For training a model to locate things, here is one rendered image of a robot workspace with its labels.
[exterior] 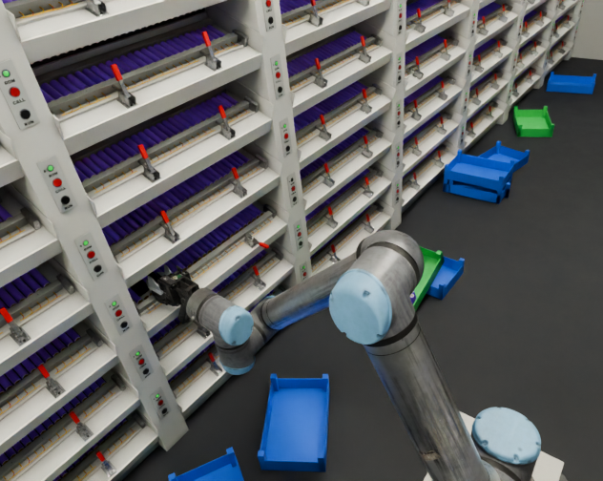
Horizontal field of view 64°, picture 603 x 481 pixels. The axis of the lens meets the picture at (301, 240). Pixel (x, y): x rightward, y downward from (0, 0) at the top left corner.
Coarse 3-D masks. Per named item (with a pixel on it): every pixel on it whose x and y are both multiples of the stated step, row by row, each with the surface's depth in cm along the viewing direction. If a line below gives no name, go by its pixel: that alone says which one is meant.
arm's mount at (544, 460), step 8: (464, 416) 145; (544, 456) 133; (536, 464) 132; (544, 464) 132; (552, 464) 131; (560, 464) 131; (536, 472) 130; (544, 472) 130; (552, 472) 130; (560, 472) 129; (424, 480) 131; (536, 480) 128; (544, 480) 128; (552, 480) 128
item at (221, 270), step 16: (272, 208) 168; (272, 224) 167; (272, 240) 167; (224, 256) 155; (240, 256) 156; (208, 272) 150; (224, 272) 151; (160, 304) 140; (144, 320) 136; (160, 320) 137
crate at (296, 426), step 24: (288, 384) 170; (312, 384) 169; (288, 408) 165; (312, 408) 164; (264, 432) 153; (288, 432) 158; (312, 432) 157; (264, 456) 145; (288, 456) 151; (312, 456) 150
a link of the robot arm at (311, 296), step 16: (368, 240) 95; (384, 240) 88; (400, 240) 88; (352, 256) 102; (416, 256) 87; (320, 272) 113; (336, 272) 105; (304, 288) 115; (320, 288) 110; (272, 304) 127; (288, 304) 121; (304, 304) 116; (320, 304) 113; (256, 320) 132; (272, 320) 128; (288, 320) 124
